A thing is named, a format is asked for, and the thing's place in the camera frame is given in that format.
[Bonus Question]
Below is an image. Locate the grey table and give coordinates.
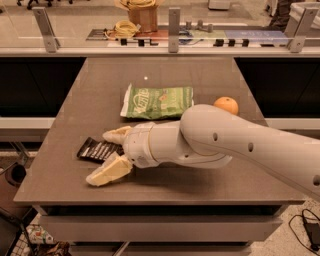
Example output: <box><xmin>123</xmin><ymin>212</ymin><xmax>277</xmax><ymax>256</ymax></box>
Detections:
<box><xmin>14</xmin><ymin>56</ymin><xmax>304</xmax><ymax>256</ymax></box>

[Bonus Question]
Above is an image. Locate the black rxbar chocolate wrapper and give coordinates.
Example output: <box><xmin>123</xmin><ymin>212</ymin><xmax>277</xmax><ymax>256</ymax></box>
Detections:
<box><xmin>77</xmin><ymin>137</ymin><xmax>124</xmax><ymax>163</ymax></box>

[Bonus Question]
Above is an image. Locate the yellow coiled cable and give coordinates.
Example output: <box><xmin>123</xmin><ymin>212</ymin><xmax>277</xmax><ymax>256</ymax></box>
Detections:
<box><xmin>103</xmin><ymin>19</ymin><xmax>142</xmax><ymax>41</ymax></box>

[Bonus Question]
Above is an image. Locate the metal rail post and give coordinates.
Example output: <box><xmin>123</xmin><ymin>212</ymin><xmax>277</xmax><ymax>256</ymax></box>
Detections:
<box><xmin>32</xmin><ymin>7</ymin><xmax>60</xmax><ymax>53</ymax></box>
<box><xmin>168</xmin><ymin>7</ymin><xmax>180</xmax><ymax>53</ymax></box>
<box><xmin>286</xmin><ymin>7</ymin><xmax>318</xmax><ymax>53</ymax></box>

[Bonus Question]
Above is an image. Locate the black round bin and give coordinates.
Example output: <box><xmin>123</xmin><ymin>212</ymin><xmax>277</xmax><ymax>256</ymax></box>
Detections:
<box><xmin>5</xmin><ymin>163</ymin><xmax>26</xmax><ymax>187</ymax></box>

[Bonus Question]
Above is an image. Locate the orange fruit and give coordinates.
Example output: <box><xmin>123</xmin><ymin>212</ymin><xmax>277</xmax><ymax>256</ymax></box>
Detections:
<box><xmin>214</xmin><ymin>97</ymin><xmax>239</xmax><ymax>115</ymax></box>

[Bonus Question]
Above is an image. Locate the middle metal rail post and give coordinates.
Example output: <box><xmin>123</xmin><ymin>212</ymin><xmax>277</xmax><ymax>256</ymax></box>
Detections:
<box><xmin>168</xmin><ymin>7</ymin><xmax>180</xmax><ymax>53</ymax></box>

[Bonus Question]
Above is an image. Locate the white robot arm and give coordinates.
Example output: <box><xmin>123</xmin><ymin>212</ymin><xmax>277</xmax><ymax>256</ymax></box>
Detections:
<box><xmin>86</xmin><ymin>104</ymin><xmax>320</xmax><ymax>201</ymax></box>

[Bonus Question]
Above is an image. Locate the right metal rail post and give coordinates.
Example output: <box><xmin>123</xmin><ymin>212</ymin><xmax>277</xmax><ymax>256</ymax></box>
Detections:
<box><xmin>286</xmin><ymin>7</ymin><xmax>318</xmax><ymax>53</ymax></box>

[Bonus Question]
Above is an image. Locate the cardboard box with cables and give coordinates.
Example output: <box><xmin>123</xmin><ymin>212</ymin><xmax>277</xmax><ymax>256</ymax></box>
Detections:
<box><xmin>114</xmin><ymin>0</ymin><xmax>165</xmax><ymax>32</ymax></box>

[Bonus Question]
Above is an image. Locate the left metal rail post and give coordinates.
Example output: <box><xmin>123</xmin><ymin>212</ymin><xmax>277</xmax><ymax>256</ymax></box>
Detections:
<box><xmin>32</xmin><ymin>7</ymin><xmax>60</xmax><ymax>53</ymax></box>

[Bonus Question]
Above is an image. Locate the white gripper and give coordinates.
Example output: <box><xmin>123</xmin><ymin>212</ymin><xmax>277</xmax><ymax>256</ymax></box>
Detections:
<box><xmin>86</xmin><ymin>122</ymin><xmax>159</xmax><ymax>186</ymax></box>

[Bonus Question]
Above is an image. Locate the wire basket with items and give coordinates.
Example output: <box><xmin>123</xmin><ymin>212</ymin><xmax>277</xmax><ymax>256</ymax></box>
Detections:
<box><xmin>3</xmin><ymin>224</ymin><xmax>72</xmax><ymax>256</ymax></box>

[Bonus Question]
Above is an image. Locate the green kettle chips bag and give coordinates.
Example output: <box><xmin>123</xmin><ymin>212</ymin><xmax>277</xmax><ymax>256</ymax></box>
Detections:
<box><xmin>120</xmin><ymin>84</ymin><xmax>194</xmax><ymax>120</ymax></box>

